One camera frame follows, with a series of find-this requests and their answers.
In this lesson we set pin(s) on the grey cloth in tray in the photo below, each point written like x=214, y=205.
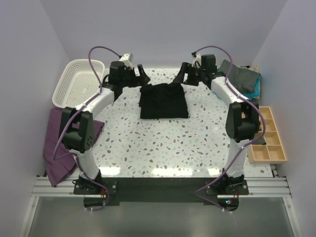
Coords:
x=260, y=142

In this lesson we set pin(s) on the wooden compartment tray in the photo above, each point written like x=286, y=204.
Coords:
x=272, y=152

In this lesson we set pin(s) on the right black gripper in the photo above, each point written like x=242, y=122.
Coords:
x=185, y=68

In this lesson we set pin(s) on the aluminium rail frame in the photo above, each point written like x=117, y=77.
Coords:
x=259, y=187

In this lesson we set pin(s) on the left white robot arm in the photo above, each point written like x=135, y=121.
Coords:
x=77, y=124

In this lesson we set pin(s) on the white plastic basket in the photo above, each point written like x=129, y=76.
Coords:
x=78, y=82

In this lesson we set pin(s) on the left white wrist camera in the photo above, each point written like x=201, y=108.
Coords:
x=127, y=59

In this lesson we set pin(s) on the grey folded t shirt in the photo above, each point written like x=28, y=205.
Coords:
x=243, y=79

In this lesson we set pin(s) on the black t shirt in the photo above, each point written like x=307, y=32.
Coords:
x=163, y=101

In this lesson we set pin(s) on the teal folded t shirt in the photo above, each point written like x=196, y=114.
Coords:
x=256, y=93

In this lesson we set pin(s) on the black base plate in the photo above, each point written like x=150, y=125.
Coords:
x=114, y=191

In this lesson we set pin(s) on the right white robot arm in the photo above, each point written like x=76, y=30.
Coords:
x=242, y=122

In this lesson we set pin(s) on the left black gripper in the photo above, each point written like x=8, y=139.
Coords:
x=142, y=79

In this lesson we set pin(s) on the purple cloth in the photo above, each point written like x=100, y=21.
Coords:
x=63, y=165

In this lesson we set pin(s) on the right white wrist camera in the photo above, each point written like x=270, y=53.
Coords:
x=197, y=60

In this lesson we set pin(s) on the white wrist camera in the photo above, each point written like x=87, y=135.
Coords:
x=127, y=59
x=197, y=60

